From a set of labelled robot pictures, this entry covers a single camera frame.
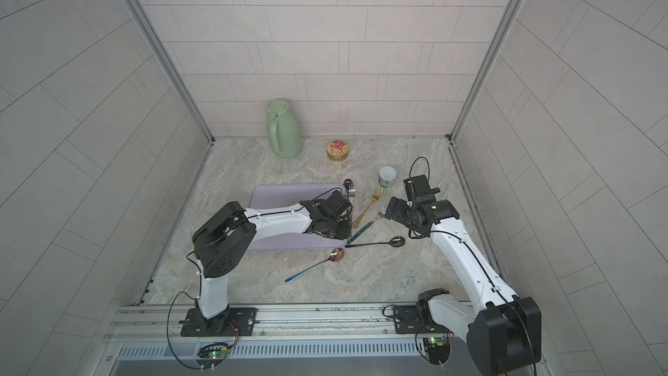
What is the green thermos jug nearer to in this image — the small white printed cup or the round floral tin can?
the round floral tin can

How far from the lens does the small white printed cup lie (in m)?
0.98

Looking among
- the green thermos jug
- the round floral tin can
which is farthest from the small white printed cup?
the green thermos jug
